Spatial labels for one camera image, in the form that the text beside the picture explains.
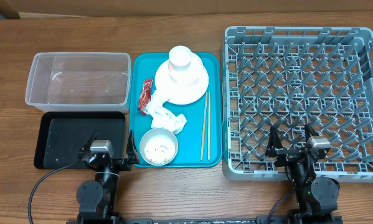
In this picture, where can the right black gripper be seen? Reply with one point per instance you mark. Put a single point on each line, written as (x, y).
(287, 156)

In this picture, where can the grey metal bowl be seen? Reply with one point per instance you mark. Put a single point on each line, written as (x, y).
(149, 135)

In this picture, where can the white napkin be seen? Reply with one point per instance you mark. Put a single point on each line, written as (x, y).
(162, 117)

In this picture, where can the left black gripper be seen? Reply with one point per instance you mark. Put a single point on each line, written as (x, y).
(131, 152)

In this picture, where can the clear plastic bin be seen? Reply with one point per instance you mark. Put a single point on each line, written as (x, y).
(79, 81)

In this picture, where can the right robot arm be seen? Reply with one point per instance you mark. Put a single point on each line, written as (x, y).
(316, 196)

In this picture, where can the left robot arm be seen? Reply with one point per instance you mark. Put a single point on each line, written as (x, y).
(96, 197)

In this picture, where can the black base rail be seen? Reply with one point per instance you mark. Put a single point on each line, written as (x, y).
(257, 220)

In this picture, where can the white round plate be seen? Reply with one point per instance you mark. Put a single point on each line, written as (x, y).
(176, 92)

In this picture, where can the pink bowl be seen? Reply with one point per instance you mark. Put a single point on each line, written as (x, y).
(187, 74)

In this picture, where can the white rice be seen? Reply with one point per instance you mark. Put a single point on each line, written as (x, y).
(159, 150)

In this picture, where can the teal serving tray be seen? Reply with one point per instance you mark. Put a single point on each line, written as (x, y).
(189, 139)

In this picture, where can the red snack wrapper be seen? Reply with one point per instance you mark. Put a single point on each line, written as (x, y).
(145, 96)

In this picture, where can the white cup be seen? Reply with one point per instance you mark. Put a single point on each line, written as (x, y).
(180, 58)

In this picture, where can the black plastic tray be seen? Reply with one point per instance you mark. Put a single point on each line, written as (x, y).
(62, 135)

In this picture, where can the grey dishwasher rack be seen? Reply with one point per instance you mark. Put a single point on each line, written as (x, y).
(288, 77)

